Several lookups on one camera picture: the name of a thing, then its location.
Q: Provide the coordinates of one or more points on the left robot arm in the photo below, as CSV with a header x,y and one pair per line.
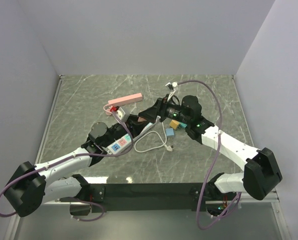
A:
x,y
33,185

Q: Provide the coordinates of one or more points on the orange charger plug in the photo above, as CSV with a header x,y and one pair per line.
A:
x,y
174,124

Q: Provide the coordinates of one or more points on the blue charger plug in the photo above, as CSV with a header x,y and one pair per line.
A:
x,y
169,132

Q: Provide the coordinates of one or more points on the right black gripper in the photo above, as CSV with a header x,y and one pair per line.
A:
x,y
159,108

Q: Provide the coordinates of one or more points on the teal triangular socket adapter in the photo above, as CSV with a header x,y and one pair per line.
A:
x,y
182,125

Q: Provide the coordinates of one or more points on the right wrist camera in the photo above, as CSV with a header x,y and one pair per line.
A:
x,y
172,86

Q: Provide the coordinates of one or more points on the pink power strip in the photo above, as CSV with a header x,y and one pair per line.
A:
x,y
126,100

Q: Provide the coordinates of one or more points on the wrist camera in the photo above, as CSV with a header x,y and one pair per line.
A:
x,y
172,86
119,113

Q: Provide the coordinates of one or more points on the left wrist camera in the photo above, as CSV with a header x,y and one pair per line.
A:
x,y
119,113

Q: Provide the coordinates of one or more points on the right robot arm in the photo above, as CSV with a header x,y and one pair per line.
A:
x,y
260,170

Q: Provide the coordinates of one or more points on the black base bar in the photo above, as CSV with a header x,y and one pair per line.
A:
x,y
150,196

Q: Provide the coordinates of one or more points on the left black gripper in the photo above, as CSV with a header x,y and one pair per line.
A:
x,y
132,121

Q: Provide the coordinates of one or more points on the white multicolour power strip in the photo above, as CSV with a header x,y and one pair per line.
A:
x,y
120,145

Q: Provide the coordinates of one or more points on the pink charger plug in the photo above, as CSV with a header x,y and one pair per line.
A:
x,y
140,120

